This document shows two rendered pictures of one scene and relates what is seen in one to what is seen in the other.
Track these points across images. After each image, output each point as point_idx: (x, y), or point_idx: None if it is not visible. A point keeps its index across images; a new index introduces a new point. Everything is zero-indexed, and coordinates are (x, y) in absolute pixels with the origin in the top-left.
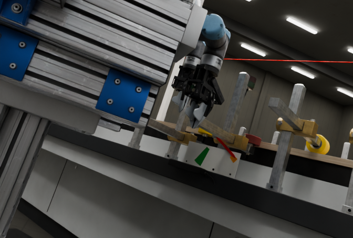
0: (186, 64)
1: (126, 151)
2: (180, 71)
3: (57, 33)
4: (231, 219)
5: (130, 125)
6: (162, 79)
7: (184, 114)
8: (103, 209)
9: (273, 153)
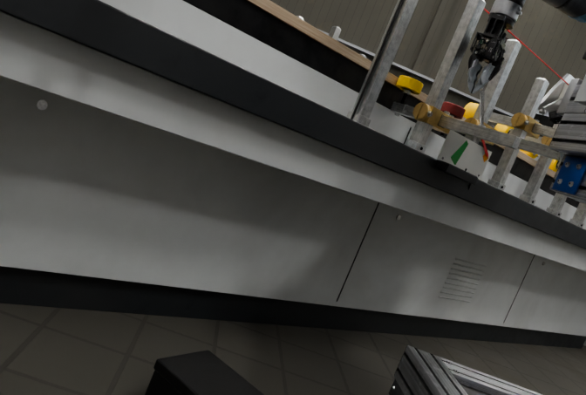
0: (513, 21)
1: (364, 136)
2: (495, 23)
3: None
4: (459, 218)
5: None
6: None
7: (450, 84)
8: (180, 211)
9: None
